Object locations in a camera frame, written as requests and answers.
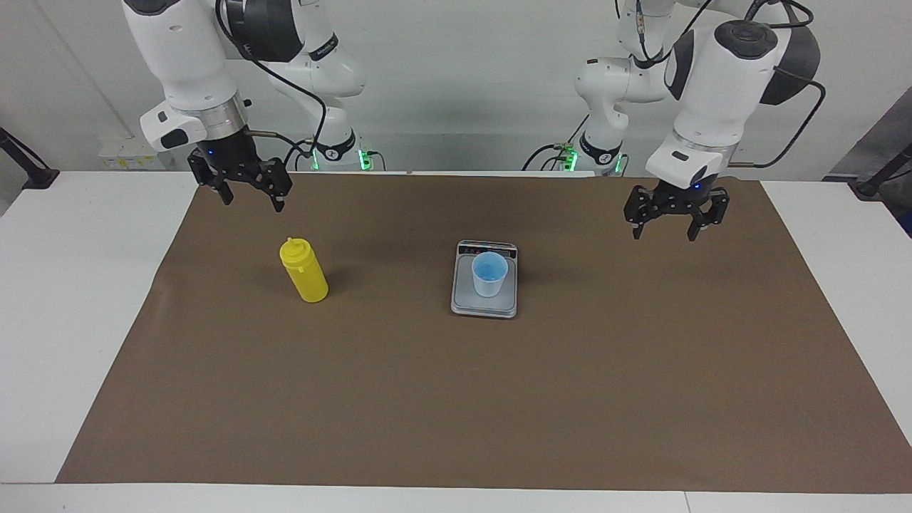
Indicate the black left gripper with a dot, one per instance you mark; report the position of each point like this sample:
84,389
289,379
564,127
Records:
677,198

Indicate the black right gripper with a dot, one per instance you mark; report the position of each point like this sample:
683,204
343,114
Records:
235,158

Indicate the yellow squeeze bottle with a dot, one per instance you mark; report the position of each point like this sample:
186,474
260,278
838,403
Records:
305,274

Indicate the light blue plastic cup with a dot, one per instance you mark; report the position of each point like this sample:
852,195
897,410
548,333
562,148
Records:
490,274

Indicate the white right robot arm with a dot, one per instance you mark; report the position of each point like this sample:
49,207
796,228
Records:
189,57

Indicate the silver digital kitchen scale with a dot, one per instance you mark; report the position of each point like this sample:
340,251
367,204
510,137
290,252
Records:
484,305

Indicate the brown table mat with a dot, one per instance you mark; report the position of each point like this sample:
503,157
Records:
463,399

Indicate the black camera stand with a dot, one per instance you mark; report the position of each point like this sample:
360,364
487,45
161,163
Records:
883,178
25,167

